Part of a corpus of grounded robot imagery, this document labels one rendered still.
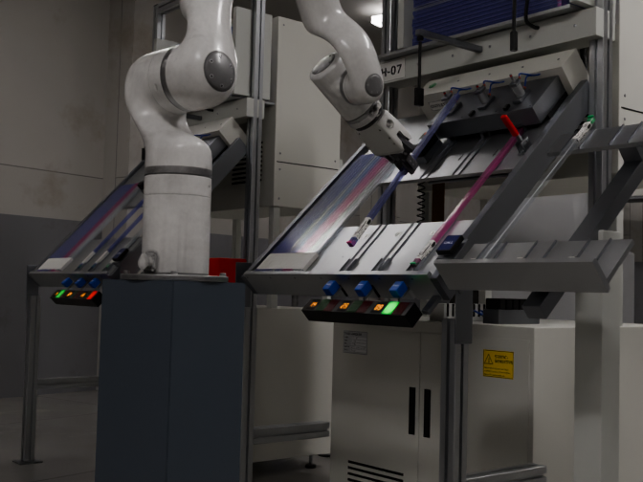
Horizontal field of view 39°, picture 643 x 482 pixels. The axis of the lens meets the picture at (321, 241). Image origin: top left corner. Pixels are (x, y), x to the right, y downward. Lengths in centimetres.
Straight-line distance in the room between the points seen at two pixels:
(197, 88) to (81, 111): 461
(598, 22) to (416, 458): 115
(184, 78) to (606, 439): 100
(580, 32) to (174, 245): 118
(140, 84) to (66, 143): 441
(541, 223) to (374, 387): 296
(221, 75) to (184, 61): 7
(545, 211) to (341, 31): 349
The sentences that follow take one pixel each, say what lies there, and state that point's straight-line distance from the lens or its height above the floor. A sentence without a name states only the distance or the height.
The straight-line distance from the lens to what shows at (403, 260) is 200.
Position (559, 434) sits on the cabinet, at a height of 37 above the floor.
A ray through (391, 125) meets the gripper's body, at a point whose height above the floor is 106.
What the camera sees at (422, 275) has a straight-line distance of 187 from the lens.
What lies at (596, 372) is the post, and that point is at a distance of 176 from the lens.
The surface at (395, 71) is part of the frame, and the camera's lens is 273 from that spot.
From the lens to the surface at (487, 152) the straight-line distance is 224.
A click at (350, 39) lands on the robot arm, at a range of 190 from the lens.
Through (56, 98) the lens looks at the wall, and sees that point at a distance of 607.
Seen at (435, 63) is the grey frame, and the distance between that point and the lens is 262.
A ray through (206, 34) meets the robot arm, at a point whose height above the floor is 113.
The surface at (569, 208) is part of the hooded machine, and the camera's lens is 521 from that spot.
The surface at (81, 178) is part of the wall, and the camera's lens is 613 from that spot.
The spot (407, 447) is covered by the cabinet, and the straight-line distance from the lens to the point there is 239.
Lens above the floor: 69
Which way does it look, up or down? 3 degrees up
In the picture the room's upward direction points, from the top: 1 degrees clockwise
